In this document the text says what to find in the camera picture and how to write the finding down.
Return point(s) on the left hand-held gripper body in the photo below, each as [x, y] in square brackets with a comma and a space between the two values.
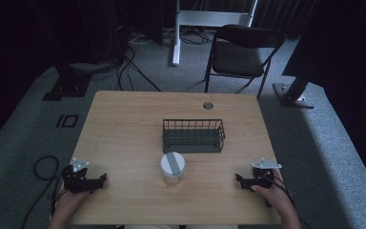
[76, 181]

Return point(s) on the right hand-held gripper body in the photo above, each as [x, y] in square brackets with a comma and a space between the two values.
[262, 178]

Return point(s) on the clear jar with white lid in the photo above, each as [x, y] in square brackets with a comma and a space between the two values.
[172, 165]

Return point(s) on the person's left hand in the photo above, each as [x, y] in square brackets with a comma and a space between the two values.
[66, 203]

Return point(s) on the person's right hand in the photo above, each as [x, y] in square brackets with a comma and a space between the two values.
[278, 197]

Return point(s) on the grey round table grommet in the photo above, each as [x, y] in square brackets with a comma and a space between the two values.
[208, 105]

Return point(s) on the black slanted stand with base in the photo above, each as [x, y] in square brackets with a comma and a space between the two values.
[294, 95]

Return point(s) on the black stand with flat base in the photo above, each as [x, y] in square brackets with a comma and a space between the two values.
[66, 86]

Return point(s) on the black folding chair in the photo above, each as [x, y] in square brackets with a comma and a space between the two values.
[239, 58]

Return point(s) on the white desk frame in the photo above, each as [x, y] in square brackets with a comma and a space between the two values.
[203, 18]

